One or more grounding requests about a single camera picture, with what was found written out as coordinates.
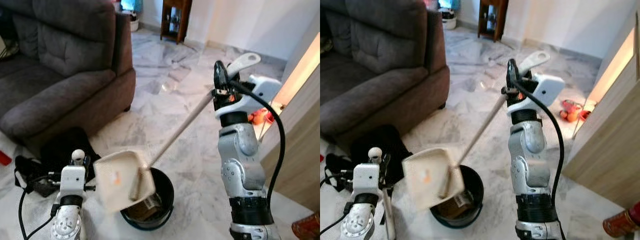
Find beige long-handled dustpan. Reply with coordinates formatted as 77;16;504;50
93;52;262;215
401;50;551;212

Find white round basket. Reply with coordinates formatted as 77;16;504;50
122;10;140;32
440;7;458;30

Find red cylindrical can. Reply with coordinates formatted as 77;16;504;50
602;200;640;239
292;212;321;240

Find black plastic bucket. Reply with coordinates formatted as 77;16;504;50
430;165;485;230
120;167;176;232

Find small dark wooden shelf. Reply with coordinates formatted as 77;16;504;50
160;0;194;45
477;0;510;42

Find black fabric bag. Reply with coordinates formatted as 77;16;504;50
325;124;408;193
15;126;101;197

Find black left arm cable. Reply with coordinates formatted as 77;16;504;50
320;170;358;236
18;172;66;240

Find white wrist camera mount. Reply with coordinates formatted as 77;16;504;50
353;163;381;195
507;73;566;117
216;75;282;120
60;166;87;197

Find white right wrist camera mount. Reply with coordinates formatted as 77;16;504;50
216;75;282;120
507;73;566;117

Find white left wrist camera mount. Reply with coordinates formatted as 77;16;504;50
353;163;381;195
60;166;87;197

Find orange toy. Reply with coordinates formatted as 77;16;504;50
247;106;277;126
559;99;592;123

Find light wooden cabinet panel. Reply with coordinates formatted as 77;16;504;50
260;32;321;212
562;15;640;210

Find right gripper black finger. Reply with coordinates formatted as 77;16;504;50
213;60;231;90
506;58;521;90

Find grey fabric sofa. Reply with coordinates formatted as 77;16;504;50
0;0;137;151
320;0;451;146

